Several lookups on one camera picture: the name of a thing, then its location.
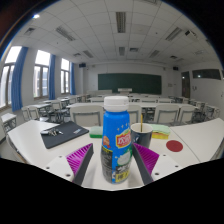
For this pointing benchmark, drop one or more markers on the dark door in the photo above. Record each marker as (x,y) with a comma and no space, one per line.
(185,85)

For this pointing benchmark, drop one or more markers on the dark green chalkboard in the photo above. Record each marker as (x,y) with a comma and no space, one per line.
(130,83)

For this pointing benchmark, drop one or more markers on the flat round red coaster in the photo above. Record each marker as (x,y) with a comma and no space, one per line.
(174,146)

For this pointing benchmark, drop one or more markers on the ceiling light panels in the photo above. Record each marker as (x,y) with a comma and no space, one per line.
(120,21)

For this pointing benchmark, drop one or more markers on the grey classroom chairs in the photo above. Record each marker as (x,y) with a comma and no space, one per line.
(86,115)

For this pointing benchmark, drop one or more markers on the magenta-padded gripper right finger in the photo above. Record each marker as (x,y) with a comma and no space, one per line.
(146,160)

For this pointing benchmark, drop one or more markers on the thin wooden stir stick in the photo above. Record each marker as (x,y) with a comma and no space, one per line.
(141,121)

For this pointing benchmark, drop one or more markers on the blue curtain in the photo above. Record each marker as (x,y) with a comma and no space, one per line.
(18,80)
(72,78)
(52,76)

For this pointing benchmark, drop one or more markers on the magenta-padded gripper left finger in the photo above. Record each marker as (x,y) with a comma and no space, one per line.
(78,160)

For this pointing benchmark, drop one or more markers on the dark high wall window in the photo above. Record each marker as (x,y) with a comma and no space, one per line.
(206,74)

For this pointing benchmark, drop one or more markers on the dark grey mug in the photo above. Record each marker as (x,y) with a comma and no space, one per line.
(143,138)

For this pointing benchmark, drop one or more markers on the black wall speaker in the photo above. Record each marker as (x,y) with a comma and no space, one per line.
(82,65)
(175,68)

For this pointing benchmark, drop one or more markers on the blue white-capped drink bottle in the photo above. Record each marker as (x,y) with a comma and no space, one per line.
(115,133)

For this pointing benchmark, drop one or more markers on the green and yellow sponge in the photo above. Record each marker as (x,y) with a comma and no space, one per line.
(160,130)

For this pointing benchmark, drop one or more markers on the bunch of keys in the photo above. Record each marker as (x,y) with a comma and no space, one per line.
(55,132)

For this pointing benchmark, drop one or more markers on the ceiling projector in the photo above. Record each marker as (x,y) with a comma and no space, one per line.
(190,33)

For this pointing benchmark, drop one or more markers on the bright window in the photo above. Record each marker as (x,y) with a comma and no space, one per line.
(41,75)
(6,80)
(65,76)

